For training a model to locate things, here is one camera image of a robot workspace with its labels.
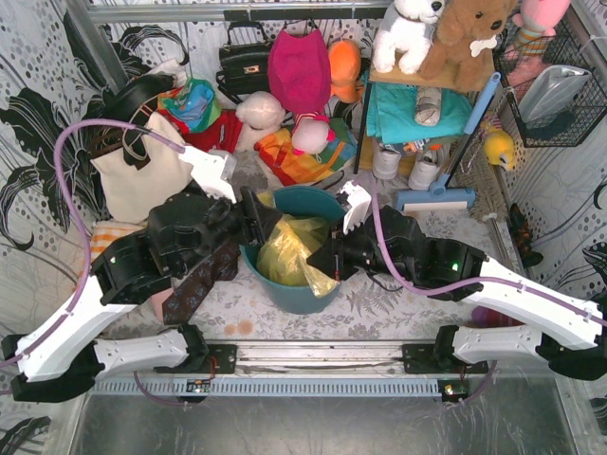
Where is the yellow trash bag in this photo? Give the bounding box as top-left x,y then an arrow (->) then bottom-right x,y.
256,214 -> 338,298

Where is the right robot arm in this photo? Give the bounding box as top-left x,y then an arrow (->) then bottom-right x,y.
307,207 -> 606,381

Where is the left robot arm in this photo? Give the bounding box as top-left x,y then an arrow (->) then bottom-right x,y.
1,187 -> 283,403

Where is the teal trash bin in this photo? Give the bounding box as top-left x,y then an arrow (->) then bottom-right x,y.
240,186 -> 345,315

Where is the rainbow striped bag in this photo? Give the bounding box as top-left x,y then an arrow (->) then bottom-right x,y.
253,118 -> 357,188

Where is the cream canvas tote bag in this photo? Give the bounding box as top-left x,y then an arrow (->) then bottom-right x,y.
92,135 -> 193,224

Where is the brown floral necktie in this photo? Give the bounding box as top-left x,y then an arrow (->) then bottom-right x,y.
161,240 -> 240,325

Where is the red garment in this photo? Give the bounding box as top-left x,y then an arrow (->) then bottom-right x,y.
182,109 -> 243,154

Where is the pink white plush doll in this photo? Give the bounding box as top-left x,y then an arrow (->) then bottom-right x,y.
291,112 -> 336,155

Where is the white fluffy plush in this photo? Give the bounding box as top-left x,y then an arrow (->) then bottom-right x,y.
234,91 -> 286,153

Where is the colourful scarf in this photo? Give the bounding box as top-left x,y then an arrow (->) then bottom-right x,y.
156,78 -> 222,135

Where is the black leather handbag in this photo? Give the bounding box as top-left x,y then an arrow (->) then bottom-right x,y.
215,21 -> 273,104

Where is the teal folded cloth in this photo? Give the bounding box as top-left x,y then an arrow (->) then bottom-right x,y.
366,83 -> 472,144

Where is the orange checkered towel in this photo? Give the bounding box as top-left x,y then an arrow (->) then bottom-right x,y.
90,221 -> 145,261

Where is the magenta orange cloth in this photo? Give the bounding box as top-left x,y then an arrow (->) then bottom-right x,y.
471,306 -> 523,328

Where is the grey patterned rolled cloth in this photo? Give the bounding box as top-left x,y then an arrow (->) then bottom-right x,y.
414,86 -> 442,127

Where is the orange plush toy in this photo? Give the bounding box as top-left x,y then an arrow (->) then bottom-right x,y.
328,40 -> 364,103

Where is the yellow plush duck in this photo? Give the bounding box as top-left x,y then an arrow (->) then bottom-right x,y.
481,120 -> 515,172

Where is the black metal shelf rack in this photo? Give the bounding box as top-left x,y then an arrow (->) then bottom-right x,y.
353,65 -> 502,174

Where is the white plush dog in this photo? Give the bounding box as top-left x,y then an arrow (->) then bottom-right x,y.
372,0 -> 447,74

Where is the brown plush dog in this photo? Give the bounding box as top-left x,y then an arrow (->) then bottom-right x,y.
419,0 -> 517,92

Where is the silver pouch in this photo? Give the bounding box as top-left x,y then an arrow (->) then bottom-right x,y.
518,64 -> 592,123

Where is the pink plush toy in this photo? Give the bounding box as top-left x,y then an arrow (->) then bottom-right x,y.
504,0 -> 571,87

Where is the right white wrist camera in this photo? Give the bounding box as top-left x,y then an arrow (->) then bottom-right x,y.
335,180 -> 372,235

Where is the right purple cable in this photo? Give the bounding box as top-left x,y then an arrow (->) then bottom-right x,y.
369,179 -> 607,404

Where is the purple cable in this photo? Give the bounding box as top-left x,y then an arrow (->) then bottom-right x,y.
0,118 -> 189,409
369,179 -> 607,404

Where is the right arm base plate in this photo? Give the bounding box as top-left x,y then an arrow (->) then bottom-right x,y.
401,343 -> 489,374

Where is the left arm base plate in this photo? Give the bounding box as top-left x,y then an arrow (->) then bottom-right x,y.
193,343 -> 238,374

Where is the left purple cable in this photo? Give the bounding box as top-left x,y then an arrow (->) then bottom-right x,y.
0,118 -> 189,409

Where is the black wire basket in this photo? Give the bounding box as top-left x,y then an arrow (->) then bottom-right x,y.
494,23 -> 594,148

